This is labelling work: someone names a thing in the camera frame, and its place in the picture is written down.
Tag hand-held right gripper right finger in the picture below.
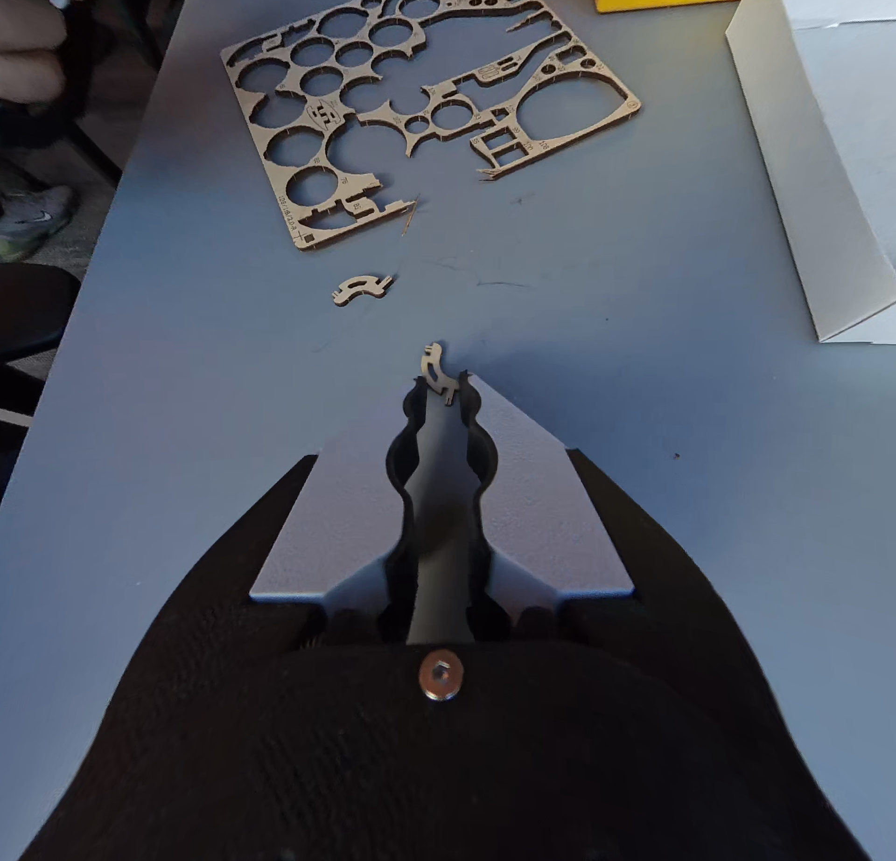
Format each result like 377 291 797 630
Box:
458 370 635 644

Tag small curved wooden part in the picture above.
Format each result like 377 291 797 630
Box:
419 341 471 409
332 273 393 308

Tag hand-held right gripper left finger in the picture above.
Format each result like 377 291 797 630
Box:
250 377 429 644

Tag person's left hand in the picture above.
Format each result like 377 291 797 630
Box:
0 0 70 104

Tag black stool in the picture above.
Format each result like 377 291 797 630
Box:
0 264 83 367

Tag empty wooden cut-out frame sheet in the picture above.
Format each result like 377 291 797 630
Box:
220 0 642 252

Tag person's grey sneaker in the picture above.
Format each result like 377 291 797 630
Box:
0 184 79 262

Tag white cardboard box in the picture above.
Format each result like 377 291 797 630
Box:
724 0 896 347

